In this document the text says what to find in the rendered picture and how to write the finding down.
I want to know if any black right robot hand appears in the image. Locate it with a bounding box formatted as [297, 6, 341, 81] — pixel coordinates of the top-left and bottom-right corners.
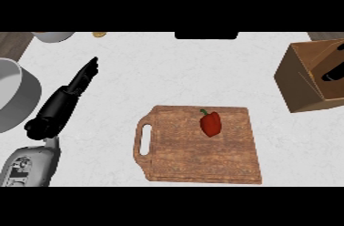
[320, 42, 344, 83]

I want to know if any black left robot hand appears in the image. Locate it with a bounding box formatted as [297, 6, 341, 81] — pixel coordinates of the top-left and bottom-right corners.
[22, 56, 101, 142]

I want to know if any brown cardboard box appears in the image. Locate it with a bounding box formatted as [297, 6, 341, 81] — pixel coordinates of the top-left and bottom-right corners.
[273, 37, 344, 114]

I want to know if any brown wooden cutting board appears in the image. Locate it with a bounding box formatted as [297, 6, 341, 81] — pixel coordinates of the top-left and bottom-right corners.
[132, 105, 263, 185]

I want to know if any grey metal pot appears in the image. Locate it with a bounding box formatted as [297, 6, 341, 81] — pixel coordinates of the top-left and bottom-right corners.
[0, 57, 43, 134]

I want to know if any grey-brown flat object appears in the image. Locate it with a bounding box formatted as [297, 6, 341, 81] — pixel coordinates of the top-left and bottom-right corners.
[307, 31, 344, 42]

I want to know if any white bowl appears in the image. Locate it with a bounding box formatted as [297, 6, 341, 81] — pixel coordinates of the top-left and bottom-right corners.
[31, 31, 77, 44]

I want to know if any red bell pepper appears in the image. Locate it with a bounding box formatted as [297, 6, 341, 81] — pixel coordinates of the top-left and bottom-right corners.
[198, 108, 223, 139]

